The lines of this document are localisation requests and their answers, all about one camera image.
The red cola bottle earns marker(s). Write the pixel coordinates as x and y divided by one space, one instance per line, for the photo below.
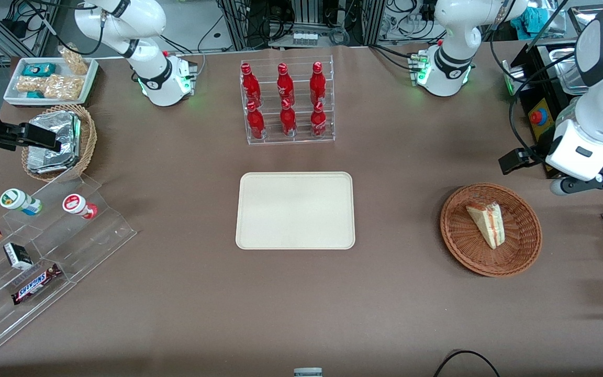
317 84
318 121
250 84
288 120
285 84
255 123

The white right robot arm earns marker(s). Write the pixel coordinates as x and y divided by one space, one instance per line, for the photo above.
151 73

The clear acrylic bottle rack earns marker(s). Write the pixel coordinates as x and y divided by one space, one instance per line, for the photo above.
301 141

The clear bag of peanuts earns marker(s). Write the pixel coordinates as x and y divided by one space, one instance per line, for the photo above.
74 60

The teal cloth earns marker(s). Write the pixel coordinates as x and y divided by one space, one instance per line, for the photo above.
531 21

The beige plastic serving tray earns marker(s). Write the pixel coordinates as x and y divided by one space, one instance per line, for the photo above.
295 210

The large round wicker basket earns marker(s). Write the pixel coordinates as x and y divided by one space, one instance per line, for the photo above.
464 241

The snickers candy bar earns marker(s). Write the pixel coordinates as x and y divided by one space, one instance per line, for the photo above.
35 283

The foil wrapped packages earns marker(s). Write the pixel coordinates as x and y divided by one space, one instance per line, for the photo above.
66 131

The clear bag of rice crackers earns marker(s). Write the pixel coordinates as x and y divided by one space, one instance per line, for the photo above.
30 85

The black food warmer cabinet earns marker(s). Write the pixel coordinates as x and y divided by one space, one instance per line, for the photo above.
534 89

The small teal packet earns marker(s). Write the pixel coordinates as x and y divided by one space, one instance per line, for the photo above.
35 95

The green lid yogurt cup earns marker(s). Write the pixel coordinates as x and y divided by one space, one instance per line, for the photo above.
16 200

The teal snack package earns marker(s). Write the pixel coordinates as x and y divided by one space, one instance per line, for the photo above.
38 69

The clear acrylic stepped shelf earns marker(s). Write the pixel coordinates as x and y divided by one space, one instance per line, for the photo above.
87 246

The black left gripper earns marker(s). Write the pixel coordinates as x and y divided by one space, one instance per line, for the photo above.
534 153

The white rectangular snack tray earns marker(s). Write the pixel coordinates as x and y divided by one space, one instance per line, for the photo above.
13 97

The small black white box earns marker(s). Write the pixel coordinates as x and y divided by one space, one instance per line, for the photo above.
17 256

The red emergency stop button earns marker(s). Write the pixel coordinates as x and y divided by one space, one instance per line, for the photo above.
538 117

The triangle sandwich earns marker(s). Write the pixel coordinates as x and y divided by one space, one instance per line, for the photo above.
487 222

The steel food pan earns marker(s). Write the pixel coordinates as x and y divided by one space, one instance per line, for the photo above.
573 68

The small deep wicker basket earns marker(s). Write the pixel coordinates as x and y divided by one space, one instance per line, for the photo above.
88 136

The white power strip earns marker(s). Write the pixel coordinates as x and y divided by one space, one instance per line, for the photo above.
304 38

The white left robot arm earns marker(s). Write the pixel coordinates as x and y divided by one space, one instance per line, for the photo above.
602 99

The red lid yogurt cup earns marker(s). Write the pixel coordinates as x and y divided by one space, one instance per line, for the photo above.
77 205

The large clear bag of crackers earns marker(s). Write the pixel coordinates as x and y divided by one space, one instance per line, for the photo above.
63 87

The grey device edge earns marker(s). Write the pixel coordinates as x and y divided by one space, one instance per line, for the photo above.
308 372

